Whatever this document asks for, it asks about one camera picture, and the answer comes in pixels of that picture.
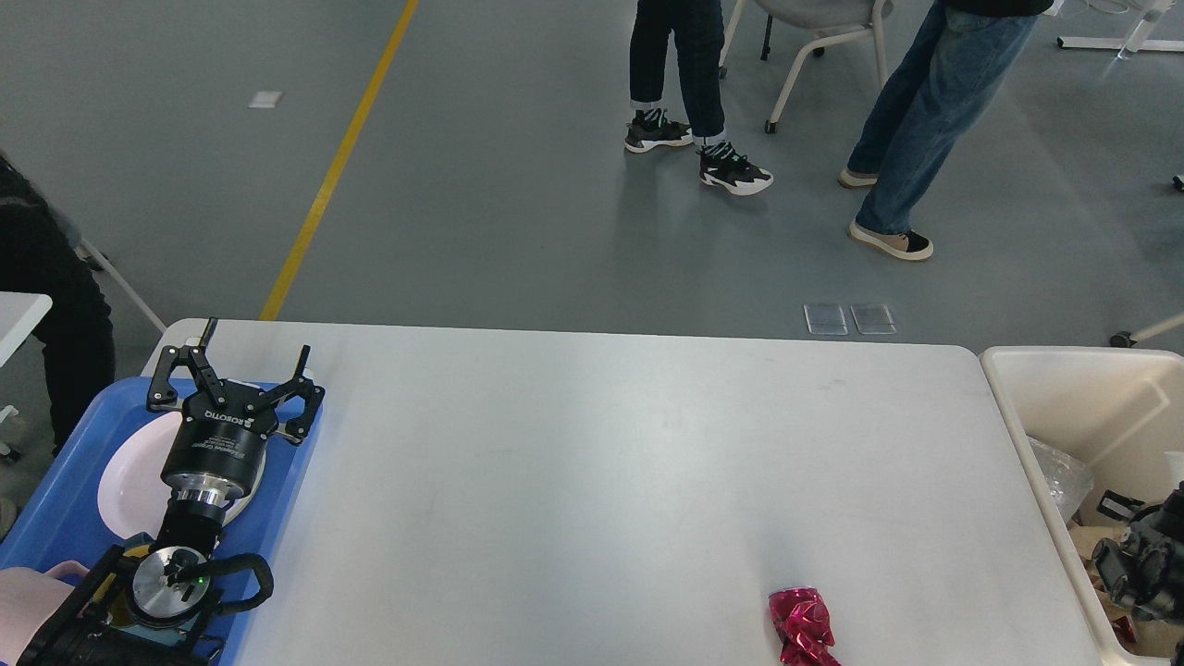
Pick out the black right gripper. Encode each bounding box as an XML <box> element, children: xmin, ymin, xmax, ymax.
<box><xmin>1090</xmin><ymin>485</ymin><xmax>1183</xmax><ymax>623</ymax></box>

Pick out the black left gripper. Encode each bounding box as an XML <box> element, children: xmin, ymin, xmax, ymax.
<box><xmin>144</xmin><ymin>316</ymin><xmax>324</xmax><ymax>510</ymax></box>

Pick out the silver foil bag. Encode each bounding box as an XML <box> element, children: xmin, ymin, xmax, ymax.
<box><xmin>1028</xmin><ymin>436</ymin><xmax>1094</xmax><ymax>523</ymax></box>

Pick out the pink plate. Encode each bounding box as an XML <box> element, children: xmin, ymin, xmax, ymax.
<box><xmin>97</xmin><ymin>412</ymin><xmax>268</xmax><ymax>542</ymax></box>

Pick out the red foil wrapper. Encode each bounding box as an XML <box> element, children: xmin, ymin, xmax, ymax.
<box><xmin>767</xmin><ymin>585</ymin><xmax>839</xmax><ymax>665</ymax></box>

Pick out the brown paper ball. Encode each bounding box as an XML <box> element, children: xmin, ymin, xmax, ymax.
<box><xmin>1068</xmin><ymin>523</ymin><xmax>1130</xmax><ymax>623</ymax></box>

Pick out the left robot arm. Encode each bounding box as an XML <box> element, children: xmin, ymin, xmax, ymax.
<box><xmin>4</xmin><ymin>321</ymin><xmax>324</xmax><ymax>665</ymax></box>

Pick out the beige plastic bin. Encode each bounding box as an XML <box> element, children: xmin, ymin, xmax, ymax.
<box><xmin>980</xmin><ymin>346</ymin><xmax>1183</xmax><ymax>665</ymax></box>

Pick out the red wrapper in bin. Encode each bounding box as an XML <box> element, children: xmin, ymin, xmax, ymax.
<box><xmin>1109</xmin><ymin>615</ymin><xmax>1139</xmax><ymax>652</ymax></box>

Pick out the light green plate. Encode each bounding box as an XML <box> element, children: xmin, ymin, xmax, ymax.
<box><xmin>116</xmin><ymin>481</ymin><xmax>260</xmax><ymax>542</ymax></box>

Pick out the chair caster right edge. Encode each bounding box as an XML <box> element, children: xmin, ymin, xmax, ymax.
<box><xmin>1108</xmin><ymin>313</ymin><xmax>1184</xmax><ymax>350</ymax></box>

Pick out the white rolling stand left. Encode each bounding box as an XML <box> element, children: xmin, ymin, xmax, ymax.
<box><xmin>76</xmin><ymin>239</ymin><xmax>167</xmax><ymax>334</ymax></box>

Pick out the white side table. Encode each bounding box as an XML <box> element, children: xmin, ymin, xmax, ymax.
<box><xmin>0</xmin><ymin>292</ymin><xmax>53</xmax><ymax>366</ymax></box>

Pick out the person in dark clothes left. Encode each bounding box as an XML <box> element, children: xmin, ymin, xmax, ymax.
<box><xmin>0</xmin><ymin>153</ymin><xmax>117</xmax><ymax>542</ymax></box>

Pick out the pink mug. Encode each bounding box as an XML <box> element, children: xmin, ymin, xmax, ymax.
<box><xmin>1</xmin><ymin>561</ymin><xmax>90</xmax><ymax>665</ymax></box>

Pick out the white stand base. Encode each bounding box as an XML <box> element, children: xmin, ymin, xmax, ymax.
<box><xmin>1054</xmin><ymin>0</ymin><xmax>1184</xmax><ymax>60</ymax></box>

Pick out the person in blue jeans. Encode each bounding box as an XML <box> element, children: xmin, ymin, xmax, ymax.
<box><xmin>838</xmin><ymin>1</ymin><xmax>1053</xmax><ymax>262</ymax></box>

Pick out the white office chair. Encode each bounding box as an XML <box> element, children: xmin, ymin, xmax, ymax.
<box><xmin>757</xmin><ymin>1</ymin><xmax>894</xmax><ymax>134</ymax></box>

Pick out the person in black pants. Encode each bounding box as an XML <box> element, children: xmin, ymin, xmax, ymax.
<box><xmin>624</xmin><ymin>1</ymin><xmax>773</xmax><ymax>196</ymax></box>

